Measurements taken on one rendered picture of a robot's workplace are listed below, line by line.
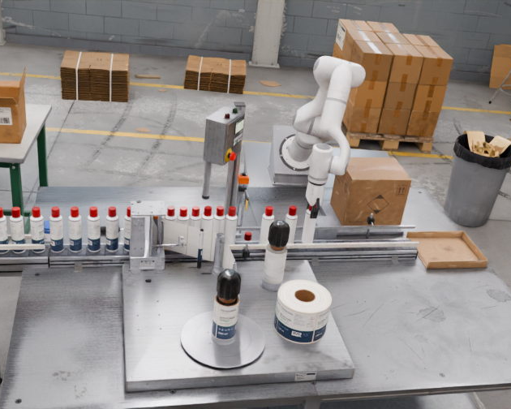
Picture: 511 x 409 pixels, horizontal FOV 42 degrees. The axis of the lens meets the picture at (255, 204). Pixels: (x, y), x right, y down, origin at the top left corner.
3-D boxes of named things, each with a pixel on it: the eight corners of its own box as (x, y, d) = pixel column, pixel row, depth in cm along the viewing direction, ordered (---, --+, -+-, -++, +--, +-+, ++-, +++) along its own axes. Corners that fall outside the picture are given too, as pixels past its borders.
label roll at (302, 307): (310, 305, 268) (315, 275, 261) (335, 337, 253) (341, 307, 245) (264, 315, 260) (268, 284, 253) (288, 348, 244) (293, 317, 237)
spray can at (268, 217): (259, 250, 299) (264, 210, 289) (257, 243, 303) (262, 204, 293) (271, 250, 300) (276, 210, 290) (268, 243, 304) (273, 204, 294)
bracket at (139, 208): (130, 216, 263) (131, 214, 263) (130, 202, 273) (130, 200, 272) (165, 216, 266) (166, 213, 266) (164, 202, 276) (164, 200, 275)
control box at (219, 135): (202, 160, 279) (205, 118, 270) (221, 146, 293) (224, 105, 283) (224, 166, 276) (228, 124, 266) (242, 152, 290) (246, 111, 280)
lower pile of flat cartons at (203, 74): (182, 89, 710) (183, 69, 700) (186, 72, 757) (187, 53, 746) (244, 95, 714) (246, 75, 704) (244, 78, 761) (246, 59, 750)
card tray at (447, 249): (427, 269, 309) (428, 261, 307) (405, 238, 331) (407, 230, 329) (486, 267, 315) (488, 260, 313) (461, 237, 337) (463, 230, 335)
